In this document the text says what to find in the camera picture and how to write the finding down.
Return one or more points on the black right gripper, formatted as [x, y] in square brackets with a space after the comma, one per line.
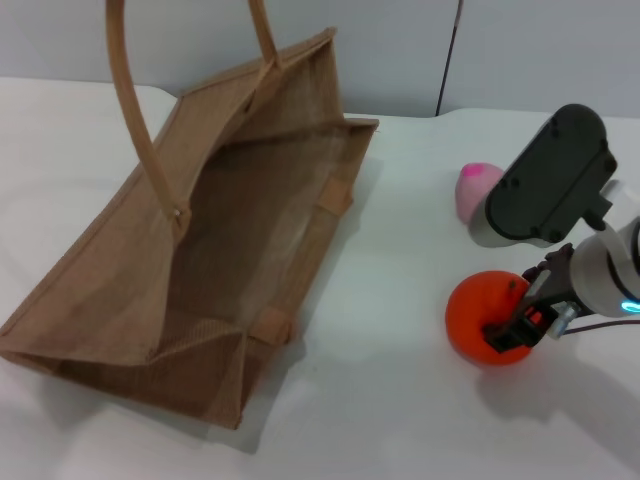
[557, 287]

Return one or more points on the orange fruit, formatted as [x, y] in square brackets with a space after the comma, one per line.
[475, 320]

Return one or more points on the pink peach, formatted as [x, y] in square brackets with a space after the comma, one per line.
[475, 187]

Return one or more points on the brown jute handbag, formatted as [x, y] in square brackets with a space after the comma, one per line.
[125, 280]

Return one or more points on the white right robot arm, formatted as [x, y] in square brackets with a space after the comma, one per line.
[607, 270]

